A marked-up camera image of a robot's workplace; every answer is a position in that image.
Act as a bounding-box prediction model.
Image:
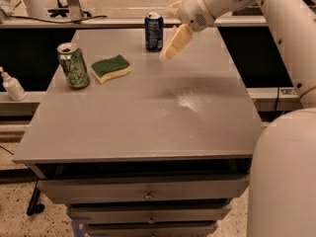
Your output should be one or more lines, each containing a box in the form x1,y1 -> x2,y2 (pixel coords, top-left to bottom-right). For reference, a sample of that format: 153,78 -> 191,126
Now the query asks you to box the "black cable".
9,14 -> 109,24

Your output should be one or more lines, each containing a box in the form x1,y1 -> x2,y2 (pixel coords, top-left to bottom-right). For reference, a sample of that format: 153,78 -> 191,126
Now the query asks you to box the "green soda can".
57,42 -> 90,89

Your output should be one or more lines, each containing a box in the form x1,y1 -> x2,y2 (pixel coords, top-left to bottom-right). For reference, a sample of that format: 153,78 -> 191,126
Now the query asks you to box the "green and yellow sponge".
91,54 -> 131,84

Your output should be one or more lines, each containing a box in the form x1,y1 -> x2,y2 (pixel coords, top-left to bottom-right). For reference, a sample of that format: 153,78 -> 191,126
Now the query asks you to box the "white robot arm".
160,0 -> 316,237

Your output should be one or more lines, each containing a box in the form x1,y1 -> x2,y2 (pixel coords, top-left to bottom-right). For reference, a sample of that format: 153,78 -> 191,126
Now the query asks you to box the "top grey drawer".
38,175 -> 249,204

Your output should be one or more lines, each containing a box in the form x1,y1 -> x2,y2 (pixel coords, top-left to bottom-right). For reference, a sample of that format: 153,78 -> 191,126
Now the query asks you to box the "blue soda can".
144,12 -> 164,52

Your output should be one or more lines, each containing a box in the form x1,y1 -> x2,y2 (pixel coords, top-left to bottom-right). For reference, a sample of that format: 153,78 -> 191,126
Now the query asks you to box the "middle grey drawer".
68,202 -> 231,224

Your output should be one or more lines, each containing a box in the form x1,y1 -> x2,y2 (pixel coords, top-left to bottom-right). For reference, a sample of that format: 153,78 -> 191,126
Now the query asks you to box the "bottom grey drawer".
87,221 -> 217,237

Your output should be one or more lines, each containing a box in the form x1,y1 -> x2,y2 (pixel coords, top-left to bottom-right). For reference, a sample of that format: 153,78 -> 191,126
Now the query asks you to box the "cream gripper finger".
165,0 -> 182,16
159,24 -> 194,62

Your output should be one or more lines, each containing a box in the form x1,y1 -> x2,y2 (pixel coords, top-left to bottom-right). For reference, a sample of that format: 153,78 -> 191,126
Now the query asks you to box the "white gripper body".
178,0 -> 215,32

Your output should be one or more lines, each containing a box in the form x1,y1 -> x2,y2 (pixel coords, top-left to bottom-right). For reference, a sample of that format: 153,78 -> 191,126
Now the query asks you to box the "grey drawer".
87,221 -> 217,237
68,202 -> 231,224
38,175 -> 249,204

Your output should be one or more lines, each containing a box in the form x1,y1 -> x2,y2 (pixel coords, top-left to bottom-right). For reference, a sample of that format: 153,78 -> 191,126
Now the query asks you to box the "white pump bottle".
0,67 -> 27,102

